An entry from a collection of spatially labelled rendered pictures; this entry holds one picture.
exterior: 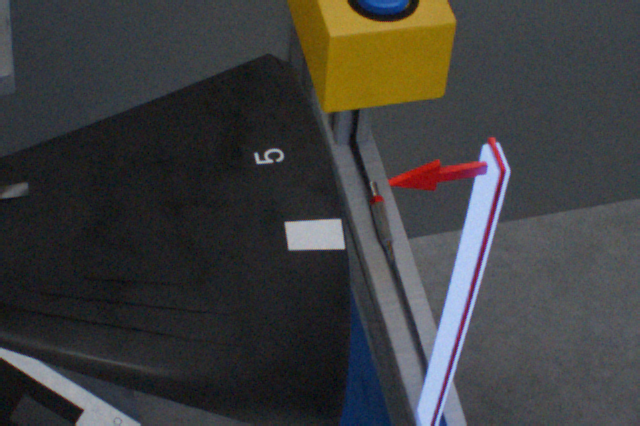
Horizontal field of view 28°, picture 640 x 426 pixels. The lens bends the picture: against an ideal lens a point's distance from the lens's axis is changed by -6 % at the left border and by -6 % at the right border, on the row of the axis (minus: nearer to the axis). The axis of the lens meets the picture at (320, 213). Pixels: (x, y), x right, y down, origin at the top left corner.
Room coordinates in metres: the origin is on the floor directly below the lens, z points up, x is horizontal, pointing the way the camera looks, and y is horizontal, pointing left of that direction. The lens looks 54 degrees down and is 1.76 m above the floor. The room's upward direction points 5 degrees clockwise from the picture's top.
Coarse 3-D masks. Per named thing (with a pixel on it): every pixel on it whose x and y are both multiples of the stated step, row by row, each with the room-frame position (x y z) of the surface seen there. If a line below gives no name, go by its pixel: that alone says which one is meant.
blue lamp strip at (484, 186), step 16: (480, 160) 0.48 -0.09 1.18; (480, 176) 0.48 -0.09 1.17; (496, 176) 0.46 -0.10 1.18; (480, 192) 0.47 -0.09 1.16; (480, 208) 0.47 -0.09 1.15; (480, 224) 0.46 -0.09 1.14; (464, 240) 0.48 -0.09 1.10; (480, 240) 0.46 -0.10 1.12; (464, 256) 0.47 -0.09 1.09; (464, 272) 0.47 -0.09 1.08; (464, 288) 0.46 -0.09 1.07; (448, 304) 0.48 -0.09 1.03; (448, 320) 0.47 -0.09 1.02; (448, 336) 0.47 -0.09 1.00; (448, 352) 0.46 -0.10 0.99; (432, 368) 0.48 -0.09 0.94; (432, 384) 0.47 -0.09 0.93; (432, 400) 0.46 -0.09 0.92
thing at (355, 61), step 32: (288, 0) 0.78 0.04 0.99; (320, 0) 0.71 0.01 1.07; (352, 0) 0.71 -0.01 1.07; (416, 0) 0.71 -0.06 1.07; (320, 32) 0.69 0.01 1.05; (352, 32) 0.68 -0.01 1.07; (384, 32) 0.68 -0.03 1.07; (416, 32) 0.69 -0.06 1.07; (448, 32) 0.70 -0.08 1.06; (320, 64) 0.68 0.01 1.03; (352, 64) 0.67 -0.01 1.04; (384, 64) 0.68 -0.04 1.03; (416, 64) 0.69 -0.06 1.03; (448, 64) 0.70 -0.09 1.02; (320, 96) 0.68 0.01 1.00; (352, 96) 0.67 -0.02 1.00; (384, 96) 0.68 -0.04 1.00; (416, 96) 0.69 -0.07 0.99
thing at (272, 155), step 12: (252, 144) 0.47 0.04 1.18; (264, 144) 0.47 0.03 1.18; (276, 144) 0.48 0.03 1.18; (288, 144) 0.48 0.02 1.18; (252, 156) 0.47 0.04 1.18; (264, 156) 0.47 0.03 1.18; (276, 156) 0.47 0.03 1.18; (288, 156) 0.47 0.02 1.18; (252, 168) 0.46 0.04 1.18; (264, 168) 0.46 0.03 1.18; (276, 168) 0.46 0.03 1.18; (288, 168) 0.46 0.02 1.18
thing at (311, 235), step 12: (288, 228) 0.43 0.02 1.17; (300, 228) 0.43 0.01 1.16; (312, 228) 0.43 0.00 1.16; (324, 228) 0.43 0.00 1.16; (336, 228) 0.43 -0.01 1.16; (288, 240) 0.42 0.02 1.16; (300, 240) 0.42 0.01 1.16; (312, 240) 0.42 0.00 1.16; (324, 240) 0.43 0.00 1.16; (336, 240) 0.43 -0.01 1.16
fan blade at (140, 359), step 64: (256, 64) 0.52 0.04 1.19; (128, 128) 0.47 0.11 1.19; (192, 128) 0.48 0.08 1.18; (256, 128) 0.48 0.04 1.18; (0, 192) 0.42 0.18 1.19; (64, 192) 0.43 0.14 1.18; (128, 192) 0.43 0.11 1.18; (192, 192) 0.44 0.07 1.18; (256, 192) 0.44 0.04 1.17; (320, 192) 0.45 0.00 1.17; (0, 256) 0.38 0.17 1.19; (64, 256) 0.38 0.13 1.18; (128, 256) 0.39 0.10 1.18; (192, 256) 0.40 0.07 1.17; (256, 256) 0.41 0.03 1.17; (320, 256) 0.42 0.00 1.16; (0, 320) 0.34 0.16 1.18; (64, 320) 0.35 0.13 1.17; (128, 320) 0.36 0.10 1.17; (192, 320) 0.37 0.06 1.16; (256, 320) 0.37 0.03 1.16; (320, 320) 0.38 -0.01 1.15; (128, 384) 0.32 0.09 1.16; (192, 384) 0.33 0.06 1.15; (256, 384) 0.34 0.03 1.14; (320, 384) 0.35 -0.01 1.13
